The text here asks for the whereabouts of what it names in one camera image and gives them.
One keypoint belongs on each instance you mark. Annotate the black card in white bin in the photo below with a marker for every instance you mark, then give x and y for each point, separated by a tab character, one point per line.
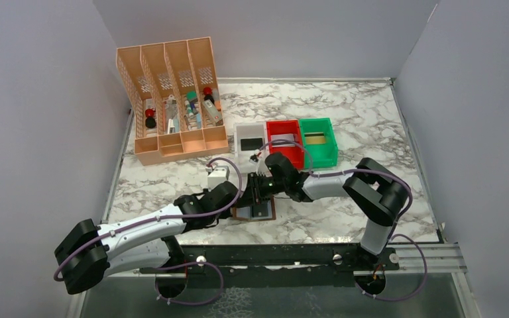
251	144

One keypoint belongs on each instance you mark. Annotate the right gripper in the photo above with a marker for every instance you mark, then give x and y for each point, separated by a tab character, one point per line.
252	194

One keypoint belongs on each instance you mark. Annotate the brown leather card holder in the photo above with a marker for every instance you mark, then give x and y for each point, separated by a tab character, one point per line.
249	209

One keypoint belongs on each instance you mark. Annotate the gold card in green bin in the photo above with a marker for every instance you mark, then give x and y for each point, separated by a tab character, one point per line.
315	138

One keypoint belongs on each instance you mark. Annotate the green plastic bin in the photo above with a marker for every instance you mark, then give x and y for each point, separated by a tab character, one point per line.
323	155

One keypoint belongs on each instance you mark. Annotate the red black stamp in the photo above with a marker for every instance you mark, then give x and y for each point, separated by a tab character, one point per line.
150	121

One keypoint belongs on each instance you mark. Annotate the black mounting rail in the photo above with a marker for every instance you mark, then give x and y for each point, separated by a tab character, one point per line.
303	265

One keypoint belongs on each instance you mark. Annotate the white plastic bin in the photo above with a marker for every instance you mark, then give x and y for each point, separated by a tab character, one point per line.
247	130

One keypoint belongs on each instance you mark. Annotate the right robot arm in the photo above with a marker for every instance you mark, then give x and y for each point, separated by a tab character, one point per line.
381	196

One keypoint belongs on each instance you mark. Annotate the silver card in red bin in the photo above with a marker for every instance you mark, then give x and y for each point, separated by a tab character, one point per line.
283	140

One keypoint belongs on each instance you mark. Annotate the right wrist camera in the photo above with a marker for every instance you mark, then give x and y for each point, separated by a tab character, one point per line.
257	162

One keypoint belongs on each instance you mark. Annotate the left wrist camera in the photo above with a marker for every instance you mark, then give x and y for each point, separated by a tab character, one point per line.
216	175

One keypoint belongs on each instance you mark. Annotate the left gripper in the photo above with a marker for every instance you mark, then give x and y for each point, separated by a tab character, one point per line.
225	214

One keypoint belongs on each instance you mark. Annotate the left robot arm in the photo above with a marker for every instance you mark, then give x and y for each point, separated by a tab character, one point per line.
90	252

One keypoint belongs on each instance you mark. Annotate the red plastic bin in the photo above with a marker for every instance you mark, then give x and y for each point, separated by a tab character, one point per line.
286	132

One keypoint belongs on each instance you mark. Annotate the orange desk organizer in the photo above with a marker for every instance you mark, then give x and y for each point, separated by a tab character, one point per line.
173	78

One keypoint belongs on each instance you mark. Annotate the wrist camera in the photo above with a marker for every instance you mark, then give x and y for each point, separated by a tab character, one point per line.
257	162
216	175

